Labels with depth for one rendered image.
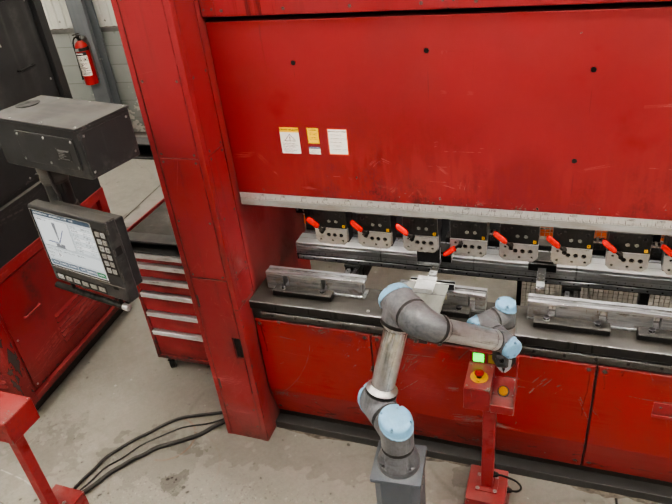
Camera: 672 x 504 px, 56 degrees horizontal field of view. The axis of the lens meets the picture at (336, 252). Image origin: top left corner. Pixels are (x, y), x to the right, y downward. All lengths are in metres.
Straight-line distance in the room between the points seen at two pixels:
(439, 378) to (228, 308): 1.03
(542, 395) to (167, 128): 1.95
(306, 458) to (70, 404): 1.55
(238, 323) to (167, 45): 1.30
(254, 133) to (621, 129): 1.41
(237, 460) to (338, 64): 2.11
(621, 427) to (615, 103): 1.41
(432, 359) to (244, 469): 1.19
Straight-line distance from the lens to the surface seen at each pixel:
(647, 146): 2.44
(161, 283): 3.68
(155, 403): 4.01
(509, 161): 2.47
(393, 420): 2.22
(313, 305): 2.96
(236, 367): 3.26
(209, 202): 2.72
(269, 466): 3.47
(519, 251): 2.64
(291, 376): 3.30
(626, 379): 2.87
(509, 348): 2.26
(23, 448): 3.24
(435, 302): 2.71
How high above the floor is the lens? 2.62
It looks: 31 degrees down
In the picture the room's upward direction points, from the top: 7 degrees counter-clockwise
